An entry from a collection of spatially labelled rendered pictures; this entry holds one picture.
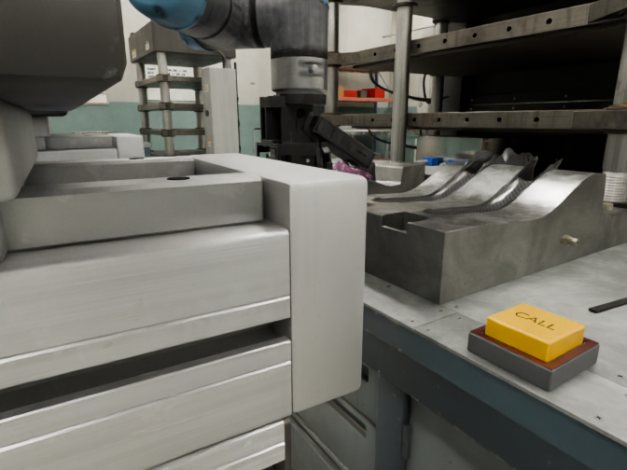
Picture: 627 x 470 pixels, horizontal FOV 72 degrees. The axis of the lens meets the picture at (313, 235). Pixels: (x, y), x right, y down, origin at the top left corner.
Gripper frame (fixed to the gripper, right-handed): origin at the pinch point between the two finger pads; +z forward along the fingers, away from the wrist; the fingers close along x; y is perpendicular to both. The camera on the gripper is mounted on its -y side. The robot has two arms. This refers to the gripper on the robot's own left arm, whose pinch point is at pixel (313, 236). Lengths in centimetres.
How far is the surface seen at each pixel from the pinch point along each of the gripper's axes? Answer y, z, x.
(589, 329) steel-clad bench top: -15.5, 4.6, 31.9
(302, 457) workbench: -3.2, 48.8, -10.0
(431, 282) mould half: -6.1, 2.1, 18.3
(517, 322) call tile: -3.4, 0.9, 31.7
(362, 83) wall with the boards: -544, -95, -760
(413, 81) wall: -628, -98, -690
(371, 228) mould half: -5.3, -2.3, 7.2
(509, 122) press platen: -84, -16, -32
